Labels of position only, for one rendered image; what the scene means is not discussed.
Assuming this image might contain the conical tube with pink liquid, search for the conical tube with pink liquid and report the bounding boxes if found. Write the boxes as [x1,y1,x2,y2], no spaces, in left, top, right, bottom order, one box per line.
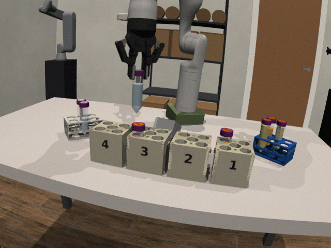
[131,122,145,137]

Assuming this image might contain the blue tube rack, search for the blue tube rack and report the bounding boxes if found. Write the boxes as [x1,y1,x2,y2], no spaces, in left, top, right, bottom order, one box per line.
[253,135,297,166]

